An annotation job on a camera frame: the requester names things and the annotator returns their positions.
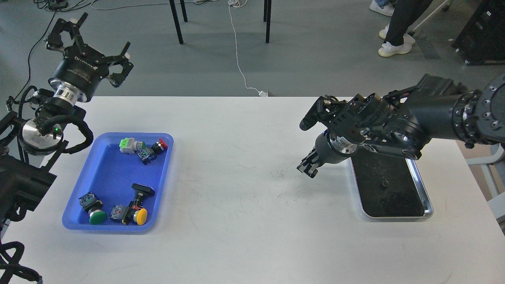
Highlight white cable on floor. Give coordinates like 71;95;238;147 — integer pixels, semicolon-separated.
228;0;262;95

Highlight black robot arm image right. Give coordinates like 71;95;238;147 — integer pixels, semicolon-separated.
297;74;505;178

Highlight black chair leg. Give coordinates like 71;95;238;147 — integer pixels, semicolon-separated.
169;0;188;45
263;0;272;44

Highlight black chair leg left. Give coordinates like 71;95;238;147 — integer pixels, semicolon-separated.
169;0;188;45

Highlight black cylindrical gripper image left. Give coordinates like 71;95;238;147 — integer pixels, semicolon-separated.
44;12;134;103

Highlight white sneaker far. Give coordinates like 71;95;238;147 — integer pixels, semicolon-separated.
369;0;395;17

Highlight white sneaker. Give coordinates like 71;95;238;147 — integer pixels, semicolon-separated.
378;42;412;57
369;0;395;17

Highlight person leg black trousers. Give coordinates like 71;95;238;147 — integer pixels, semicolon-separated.
384;0;432;46

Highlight green push button switch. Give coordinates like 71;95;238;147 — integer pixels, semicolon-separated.
78;192;107;225

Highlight yellow push button switch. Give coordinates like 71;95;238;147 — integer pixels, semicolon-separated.
109;204;148;225

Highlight black chair leg right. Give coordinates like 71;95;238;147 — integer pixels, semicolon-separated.
263;0;272;44

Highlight blue plastic tray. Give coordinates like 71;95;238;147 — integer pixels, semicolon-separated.
62;132;174;232

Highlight black selector switch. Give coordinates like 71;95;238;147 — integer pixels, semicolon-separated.
131;183;155;207

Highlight black equipment case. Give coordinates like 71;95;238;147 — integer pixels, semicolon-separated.
452;0;505;66

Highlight silver metal tray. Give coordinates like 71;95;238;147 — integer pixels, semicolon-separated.
350;151;434;222

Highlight white sneaker near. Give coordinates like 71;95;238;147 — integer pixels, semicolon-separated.
378;42;412;57

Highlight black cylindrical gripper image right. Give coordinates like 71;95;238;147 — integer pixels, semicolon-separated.
296;132;357;178

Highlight black cable on floor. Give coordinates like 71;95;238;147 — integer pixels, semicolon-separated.
12;0;64;103

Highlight light green terminal switch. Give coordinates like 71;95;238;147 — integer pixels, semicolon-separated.
119;137;146;154

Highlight red push button switch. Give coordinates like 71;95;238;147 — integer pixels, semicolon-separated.
150;138;168;155

